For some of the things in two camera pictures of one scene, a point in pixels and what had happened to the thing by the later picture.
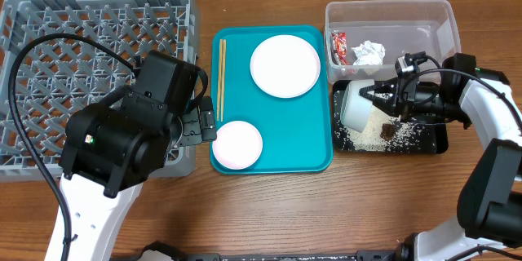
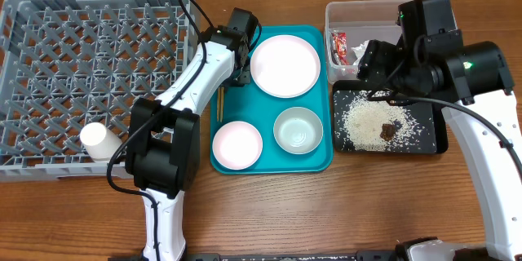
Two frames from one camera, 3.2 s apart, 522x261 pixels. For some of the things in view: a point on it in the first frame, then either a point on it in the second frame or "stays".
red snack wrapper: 338,44 stays
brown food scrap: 387,131 stays
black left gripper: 193,134 to 245,75
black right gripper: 393,107 to 374,66
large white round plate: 285,66 stays
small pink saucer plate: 238,145 stays
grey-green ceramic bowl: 355,109 to 298,130
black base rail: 136,252 stays
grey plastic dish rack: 61,75 stays
